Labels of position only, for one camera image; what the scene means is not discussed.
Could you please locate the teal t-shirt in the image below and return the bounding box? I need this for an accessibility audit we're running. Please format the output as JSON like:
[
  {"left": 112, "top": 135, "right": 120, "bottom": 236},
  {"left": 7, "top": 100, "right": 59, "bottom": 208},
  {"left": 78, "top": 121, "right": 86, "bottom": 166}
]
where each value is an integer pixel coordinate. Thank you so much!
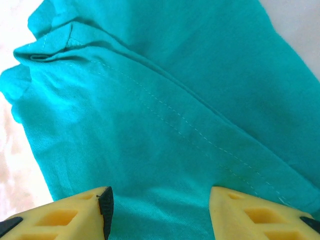
[{"left": 0, "top": 0, "right": 320, "bottom": 240}]

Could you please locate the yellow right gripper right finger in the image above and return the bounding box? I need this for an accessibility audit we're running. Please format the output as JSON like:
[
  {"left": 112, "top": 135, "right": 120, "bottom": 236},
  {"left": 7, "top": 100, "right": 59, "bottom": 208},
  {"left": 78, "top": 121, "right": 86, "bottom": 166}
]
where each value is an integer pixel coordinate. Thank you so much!
[{"left": 208, "top": 185, "right": 320, "bottom": 240}]

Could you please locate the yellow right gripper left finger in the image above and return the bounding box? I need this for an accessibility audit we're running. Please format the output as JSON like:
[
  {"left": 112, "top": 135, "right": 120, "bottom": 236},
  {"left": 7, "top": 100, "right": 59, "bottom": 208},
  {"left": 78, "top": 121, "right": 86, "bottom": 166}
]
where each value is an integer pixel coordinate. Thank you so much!
[{"left": 0, "top": 185, "right": 115, "bottom": 240}]

